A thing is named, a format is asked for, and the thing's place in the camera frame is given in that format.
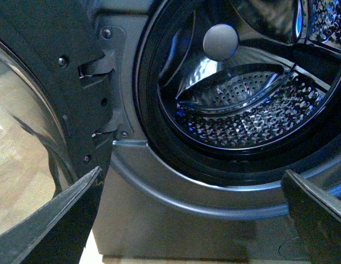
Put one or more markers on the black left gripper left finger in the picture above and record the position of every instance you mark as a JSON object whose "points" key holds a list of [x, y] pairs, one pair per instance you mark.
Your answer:
{"points": [[58, 231]]}

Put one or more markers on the grey round drum hub cap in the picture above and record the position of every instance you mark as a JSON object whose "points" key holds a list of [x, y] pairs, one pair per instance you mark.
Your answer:
{"points": [[220, 42]]}

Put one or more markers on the black rubber door gasket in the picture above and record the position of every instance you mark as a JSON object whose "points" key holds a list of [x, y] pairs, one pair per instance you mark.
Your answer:
{"points": [[299, 152]]}

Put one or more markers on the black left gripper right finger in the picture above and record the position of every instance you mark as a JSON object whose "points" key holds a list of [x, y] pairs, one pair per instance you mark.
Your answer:
{"points": [[317, 217]]}

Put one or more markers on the grey front-load washing machine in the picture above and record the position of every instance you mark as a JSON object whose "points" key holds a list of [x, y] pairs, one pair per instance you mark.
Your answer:
{"points": [[150, 210]]}

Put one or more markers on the perforated steel washer drum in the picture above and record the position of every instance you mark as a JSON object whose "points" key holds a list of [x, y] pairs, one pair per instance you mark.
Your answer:
{"points": [[285, 71]]}

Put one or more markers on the grey metal door hinge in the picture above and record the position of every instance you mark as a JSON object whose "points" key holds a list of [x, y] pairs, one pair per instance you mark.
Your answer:
{"points": [[111, 63]]}

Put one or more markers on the dark washing machine door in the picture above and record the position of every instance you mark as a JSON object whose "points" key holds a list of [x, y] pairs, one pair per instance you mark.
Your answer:
{"points": [[52, 105]]}

